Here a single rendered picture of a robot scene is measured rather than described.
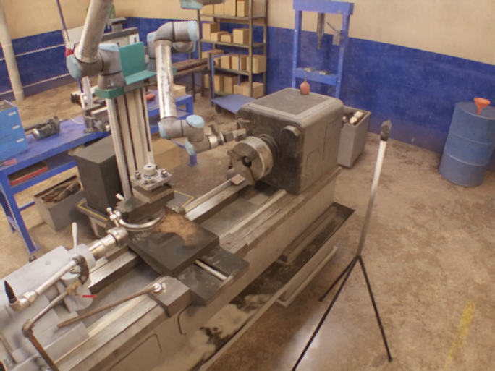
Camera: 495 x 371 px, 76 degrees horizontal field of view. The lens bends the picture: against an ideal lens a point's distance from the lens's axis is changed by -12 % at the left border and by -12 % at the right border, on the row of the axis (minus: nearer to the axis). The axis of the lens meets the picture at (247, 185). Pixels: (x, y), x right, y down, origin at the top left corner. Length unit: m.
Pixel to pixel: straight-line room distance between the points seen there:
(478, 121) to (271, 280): 3.01
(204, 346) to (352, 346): 1.04
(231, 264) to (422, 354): 1.52
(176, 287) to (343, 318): 1.41
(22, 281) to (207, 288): 0.76
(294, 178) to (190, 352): 1.17
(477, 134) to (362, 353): 2.84
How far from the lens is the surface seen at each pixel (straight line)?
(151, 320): 1.62
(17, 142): 3.37
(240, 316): 2.12
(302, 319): 2.64
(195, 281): 1.67
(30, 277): 1.49
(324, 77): 5.11
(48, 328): 1.53
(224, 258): 1.77
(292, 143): 2.06
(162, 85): 1.95
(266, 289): 2.26
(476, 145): 4.49
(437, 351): 2.74
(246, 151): 2.08
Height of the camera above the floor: 2.09
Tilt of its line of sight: 32 degrees down
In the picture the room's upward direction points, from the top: straight up
